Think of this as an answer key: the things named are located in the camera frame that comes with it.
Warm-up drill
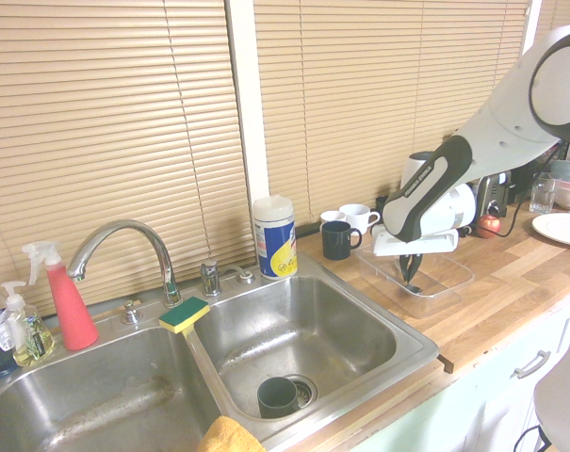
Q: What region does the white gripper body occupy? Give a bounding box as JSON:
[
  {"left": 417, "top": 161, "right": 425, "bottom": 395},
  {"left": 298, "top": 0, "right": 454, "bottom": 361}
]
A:
[{"left": 370, "top": 224, "right": 461, "bottom": 258}]

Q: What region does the stainless steel double sink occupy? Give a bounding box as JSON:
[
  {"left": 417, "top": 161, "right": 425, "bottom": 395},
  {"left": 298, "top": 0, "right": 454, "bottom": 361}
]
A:
[{"left": 0, "top": 255, "right": 441, "bottom": 452}]

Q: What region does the metal sink drain strainer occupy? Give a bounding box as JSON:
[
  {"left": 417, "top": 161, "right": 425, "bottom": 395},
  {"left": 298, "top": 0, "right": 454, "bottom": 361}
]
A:
[{"left": 284, "top": 374, "right": 318, "bottom": 410}]

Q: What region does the sink hole cap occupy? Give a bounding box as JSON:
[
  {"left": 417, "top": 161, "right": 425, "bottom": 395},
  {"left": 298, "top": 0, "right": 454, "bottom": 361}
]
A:
[{"left": 222, "top": 265, "right": 258, "bottom": 285}]

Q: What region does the chrome sink knob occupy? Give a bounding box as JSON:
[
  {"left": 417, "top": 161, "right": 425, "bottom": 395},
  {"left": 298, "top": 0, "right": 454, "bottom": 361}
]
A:
[{"left": 120, "top": 299, "right": 142, "bottom": 327}]

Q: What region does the clear plastic container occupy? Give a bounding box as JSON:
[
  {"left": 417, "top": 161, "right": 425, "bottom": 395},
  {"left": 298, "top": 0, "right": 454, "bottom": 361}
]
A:
[{"left": 356, "top": 249, "right": 476, "bottom": 320}]

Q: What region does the red apple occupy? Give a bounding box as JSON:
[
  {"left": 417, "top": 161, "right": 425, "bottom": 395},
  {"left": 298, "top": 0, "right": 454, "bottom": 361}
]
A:
[{"left": 475, "top": 213, "right": 502, "bottom": 240}]

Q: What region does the wide white mug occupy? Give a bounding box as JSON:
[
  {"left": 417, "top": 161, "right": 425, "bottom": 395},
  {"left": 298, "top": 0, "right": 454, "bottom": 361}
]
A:
[{"left": 338, "top": 202, "right": 383, "bottom": 235}]

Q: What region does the stainless steel toaster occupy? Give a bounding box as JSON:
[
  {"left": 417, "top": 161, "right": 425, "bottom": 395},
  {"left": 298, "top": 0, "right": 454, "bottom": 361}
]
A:
[{"left": 472, "top": 170, "right": 513, "bottom": 219}]

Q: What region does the navy blue mug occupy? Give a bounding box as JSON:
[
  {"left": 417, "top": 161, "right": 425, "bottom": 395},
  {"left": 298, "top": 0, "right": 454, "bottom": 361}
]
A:
[{"left": 319, "top": 220, "right": 364, "bottom": 262}]

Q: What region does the white electric kettle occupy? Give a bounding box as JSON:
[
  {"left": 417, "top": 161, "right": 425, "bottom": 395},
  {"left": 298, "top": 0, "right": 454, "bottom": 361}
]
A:
[{"left": 400, "top": 150, "right": 439, "bottom": 195}]

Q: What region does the black countertop appliance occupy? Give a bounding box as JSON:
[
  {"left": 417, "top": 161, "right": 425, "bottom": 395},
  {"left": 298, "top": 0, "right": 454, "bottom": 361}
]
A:
[{"left": 507, "top": 166, "right": 541, "bottom": 204}]

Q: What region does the clear drinking glass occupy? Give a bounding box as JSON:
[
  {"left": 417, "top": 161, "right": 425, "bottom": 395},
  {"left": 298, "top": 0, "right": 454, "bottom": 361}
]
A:
[{"left": 529, "top": 171, "right": 562, "bottom": 216}]

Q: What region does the white plate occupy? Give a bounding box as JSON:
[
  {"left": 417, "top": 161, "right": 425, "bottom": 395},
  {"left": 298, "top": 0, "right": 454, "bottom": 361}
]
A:
[{"left": 530, "top": 212, "right": 570, "bottom": 249}]

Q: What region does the Lysol wipes canister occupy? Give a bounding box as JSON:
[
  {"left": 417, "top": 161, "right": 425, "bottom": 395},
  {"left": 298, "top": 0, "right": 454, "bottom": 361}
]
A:
[{"left": 252, "top": 194, "right": 300, "bottom": 283}]

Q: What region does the white bowl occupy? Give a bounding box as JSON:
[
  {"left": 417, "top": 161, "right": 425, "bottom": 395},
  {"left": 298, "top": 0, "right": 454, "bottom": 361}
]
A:
[{"left": 552, "top": 178, "right": 570, "bottom": 211}]

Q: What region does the grey blue bowl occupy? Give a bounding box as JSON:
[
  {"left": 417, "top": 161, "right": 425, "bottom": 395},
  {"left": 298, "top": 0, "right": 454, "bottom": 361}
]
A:
[{"left": 548, "top": 159, "right": 570, "bottom": 184}]

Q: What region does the white kitchen cabinet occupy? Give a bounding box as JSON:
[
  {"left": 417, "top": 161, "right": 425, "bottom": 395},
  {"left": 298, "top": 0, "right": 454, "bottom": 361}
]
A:
[{"left": 350, "top": 285, "right": 570, "bottom": 452}]

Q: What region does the beige window blind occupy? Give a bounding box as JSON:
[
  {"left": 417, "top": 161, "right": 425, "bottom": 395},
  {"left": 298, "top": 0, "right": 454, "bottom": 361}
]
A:
[
  {"left": 533, "top": 0, "right": 570, "bottom": 44},
  {"left": 252, "top": 0, "right": 533, "bottom": 228},
  {"left": 0, "top": 0, "right": 258, "bottom": 313}
]

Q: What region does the dark green cup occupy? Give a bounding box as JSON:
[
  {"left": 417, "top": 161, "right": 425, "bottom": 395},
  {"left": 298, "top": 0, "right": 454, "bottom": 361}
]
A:
[{"left": 256, "top": 376, "right": 300, "bottom": 421}]

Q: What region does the chrome faucet lever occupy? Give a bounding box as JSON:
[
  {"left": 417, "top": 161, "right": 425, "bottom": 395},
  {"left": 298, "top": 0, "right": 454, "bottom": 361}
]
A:
[{"left": 199, "top": 257, "right": 223, "bottom": 299}]

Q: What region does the yellow and green sponge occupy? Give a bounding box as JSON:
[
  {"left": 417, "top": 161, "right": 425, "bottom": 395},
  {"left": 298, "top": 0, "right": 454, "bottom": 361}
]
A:
[{"left": 158, "top": 296, "right": 211, "bottom": 336}]

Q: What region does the yellow dish cloth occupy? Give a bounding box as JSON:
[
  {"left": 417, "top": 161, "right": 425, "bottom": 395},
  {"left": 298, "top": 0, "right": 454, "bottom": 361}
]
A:
[{"left": 195, "top": 414, "right": 268, "bottom": 452}]

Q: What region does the chrome kitchen faucet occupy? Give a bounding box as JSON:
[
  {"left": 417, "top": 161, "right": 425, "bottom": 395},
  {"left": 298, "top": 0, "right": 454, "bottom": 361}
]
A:
[{"left": 66, "top": 219, "right": 185, "bottom": 309}]

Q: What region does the red spray bottle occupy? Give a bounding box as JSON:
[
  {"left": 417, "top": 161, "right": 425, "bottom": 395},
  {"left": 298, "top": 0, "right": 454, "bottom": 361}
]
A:
[{"left": 21, "top": 240, "right": 101, "bottom": 352}]

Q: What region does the clear soap pump bottle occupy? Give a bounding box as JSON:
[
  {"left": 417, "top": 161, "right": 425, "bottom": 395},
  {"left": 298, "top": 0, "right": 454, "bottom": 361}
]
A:
[{"left": 0, "top": 280, "right": 57, "bottom": 368}]

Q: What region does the black power cord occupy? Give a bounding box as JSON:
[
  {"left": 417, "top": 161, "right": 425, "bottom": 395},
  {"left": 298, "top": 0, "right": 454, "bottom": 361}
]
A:
[{"left": 491, "top": 187, "right": 527, "bottom": 238}]

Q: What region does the metal drawer handle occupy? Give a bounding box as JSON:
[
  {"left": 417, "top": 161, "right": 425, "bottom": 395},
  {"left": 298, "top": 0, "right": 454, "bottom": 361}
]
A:
[{"left": 510, "top": 348, "right": 551, "bottom": 380}]

